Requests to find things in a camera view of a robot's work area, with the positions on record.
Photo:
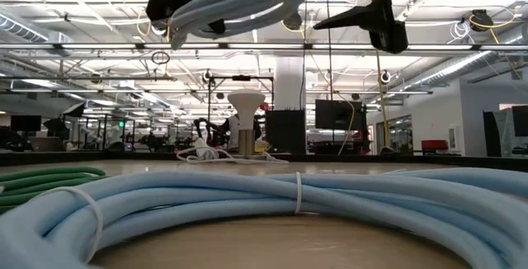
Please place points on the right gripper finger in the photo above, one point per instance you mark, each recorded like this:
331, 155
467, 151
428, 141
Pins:
354, 17

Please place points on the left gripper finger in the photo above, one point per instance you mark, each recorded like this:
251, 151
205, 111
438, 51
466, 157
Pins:
217, 26
161, 9

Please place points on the white dome table lamp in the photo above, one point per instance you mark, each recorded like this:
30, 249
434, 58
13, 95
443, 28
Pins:
246, 104

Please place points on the large black monitor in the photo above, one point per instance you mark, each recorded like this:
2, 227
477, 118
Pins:
340, 115

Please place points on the person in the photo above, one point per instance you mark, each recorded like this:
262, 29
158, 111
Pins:
233, 130

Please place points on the white power adapter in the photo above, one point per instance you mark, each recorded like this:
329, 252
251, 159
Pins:
205, 148

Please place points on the red box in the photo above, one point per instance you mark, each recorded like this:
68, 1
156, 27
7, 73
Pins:
434, 145

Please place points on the small black monitor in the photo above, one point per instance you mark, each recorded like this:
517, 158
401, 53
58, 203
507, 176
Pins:
25, 123

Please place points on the black stand frame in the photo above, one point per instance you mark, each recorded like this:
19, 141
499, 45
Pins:
241, 78

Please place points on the black aluminium table frame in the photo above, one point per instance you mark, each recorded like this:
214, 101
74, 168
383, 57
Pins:
82, 156

